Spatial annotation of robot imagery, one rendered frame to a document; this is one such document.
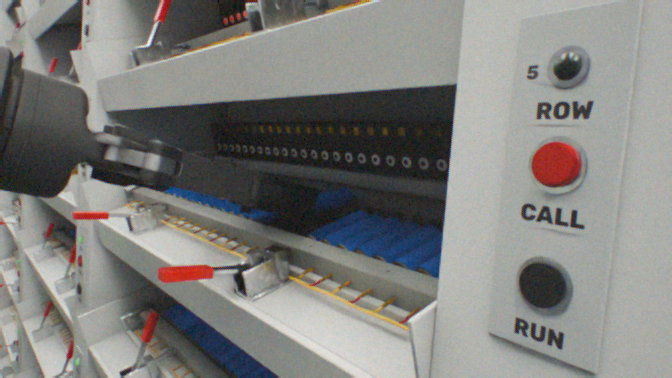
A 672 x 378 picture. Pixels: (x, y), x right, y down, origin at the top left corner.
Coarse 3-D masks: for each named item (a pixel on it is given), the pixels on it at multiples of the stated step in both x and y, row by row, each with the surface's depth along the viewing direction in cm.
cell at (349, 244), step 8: (392, 216) 40; (376, 224) 39; (384, 224) 39; (392, 224) 39; (360, 232) 38; (368, 232) 38; (376, 232) 38; (384, 232) 39; (344, 240) 37; (352, 240) 37; (360, 240) 37; (368, 240) 37; (344, 248) 37; (352, 248) 36
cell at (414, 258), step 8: (432, 240) 34; (440, 240) 34; (416, 248) 33; (424, 248) 33; (432, 248) 33; (440, 248) 34; (408, 256) 32; (416, 256) 32; (424, 256) 33; (432, 256) 33; (408, 264) 32; (416, 264) 32
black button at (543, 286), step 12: (540, 264) 16; (528, 276) 17; (540, 276) 16; (552, 276) 16; (528, 288) 17; (540, 288) 16; (552, 288) 16; (564, 288) 16; (528, 300) 17; (540, 300) 16; (552, 300) 16
